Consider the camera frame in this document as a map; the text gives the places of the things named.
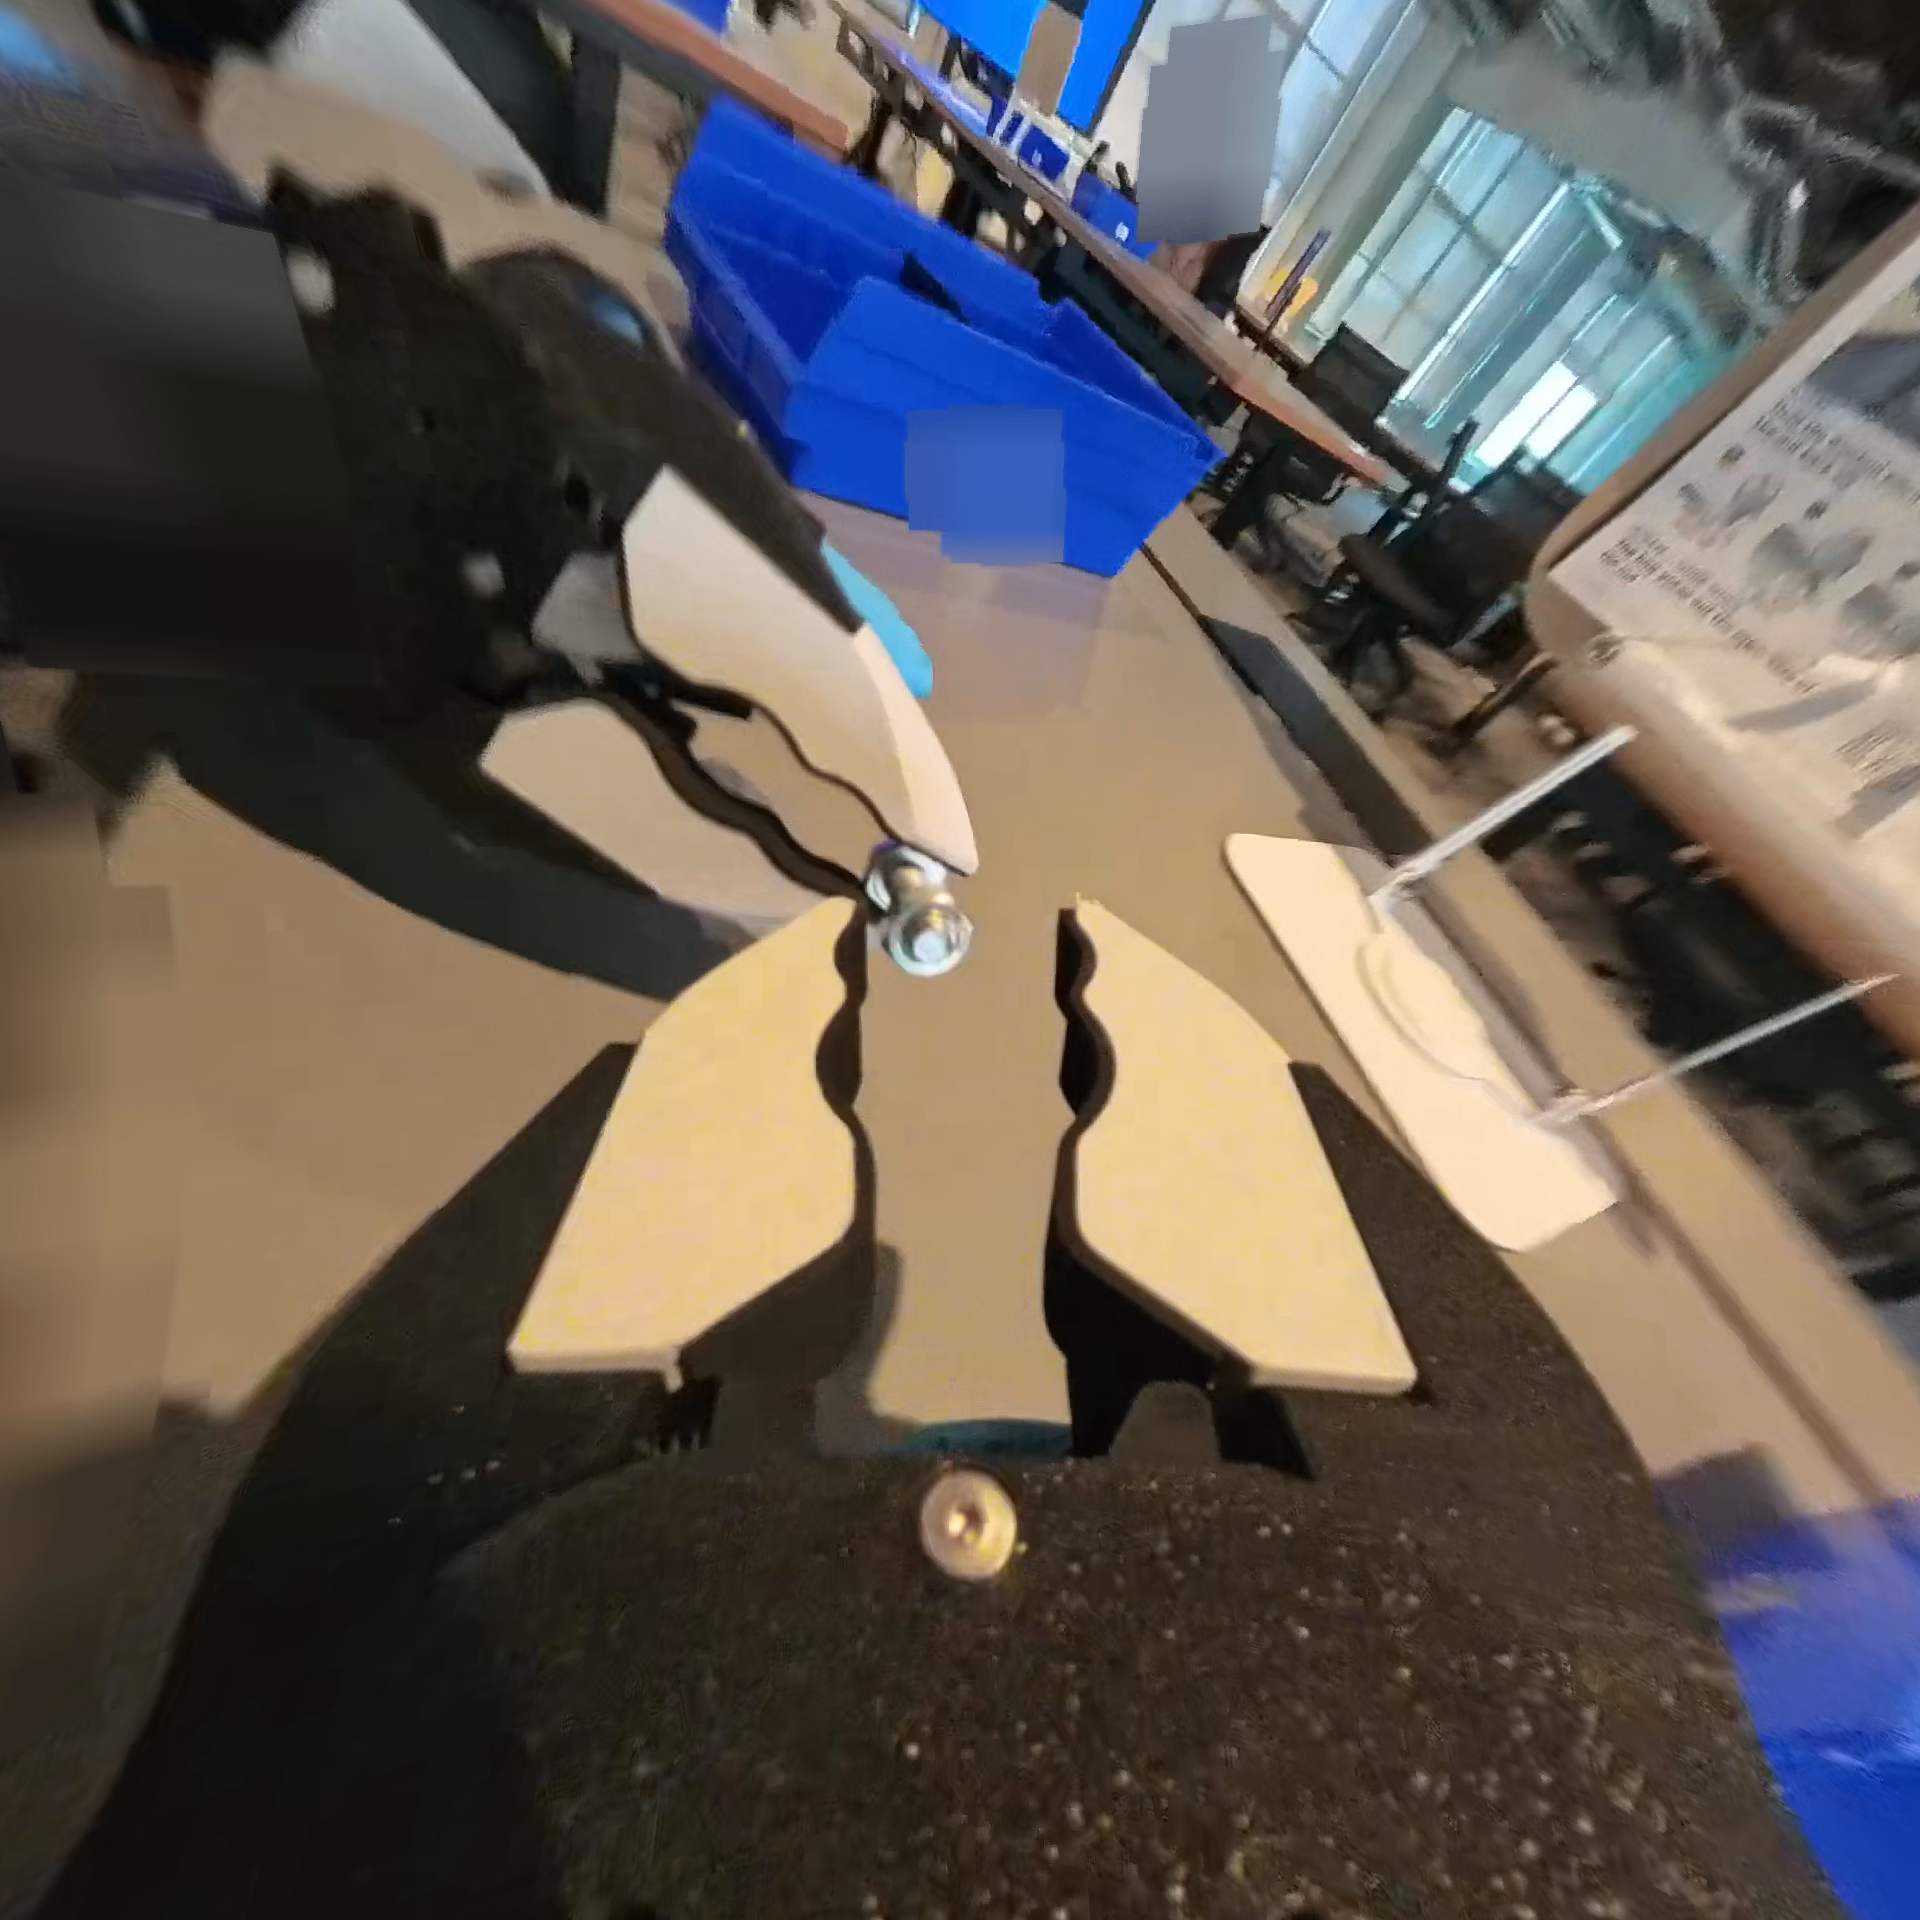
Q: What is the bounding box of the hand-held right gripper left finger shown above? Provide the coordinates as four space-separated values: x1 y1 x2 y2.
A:
508 891 883 1390

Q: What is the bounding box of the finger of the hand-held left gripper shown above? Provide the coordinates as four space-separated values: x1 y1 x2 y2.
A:
477 681 875 932
620 462 980 879

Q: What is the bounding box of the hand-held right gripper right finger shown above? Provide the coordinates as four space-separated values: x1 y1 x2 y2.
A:
1044 895 1419 1396

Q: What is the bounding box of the steel hex bolt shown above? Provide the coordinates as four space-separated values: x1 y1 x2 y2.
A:
861 844 962 963

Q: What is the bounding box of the person's left hand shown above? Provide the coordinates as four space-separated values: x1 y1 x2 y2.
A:
823 539 936 699

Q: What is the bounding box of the wooden document stand white base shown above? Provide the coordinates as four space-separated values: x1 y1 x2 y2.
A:
1223 194 1920 1255

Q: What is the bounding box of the black office chair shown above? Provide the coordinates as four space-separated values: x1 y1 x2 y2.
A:
1296 323 1578 751

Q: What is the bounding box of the monitor with blue screen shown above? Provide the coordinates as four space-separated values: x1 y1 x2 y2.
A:
912 0 1161 138

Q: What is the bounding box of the printed instruction sheet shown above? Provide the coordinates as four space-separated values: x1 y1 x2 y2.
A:
1553 323 1920 842

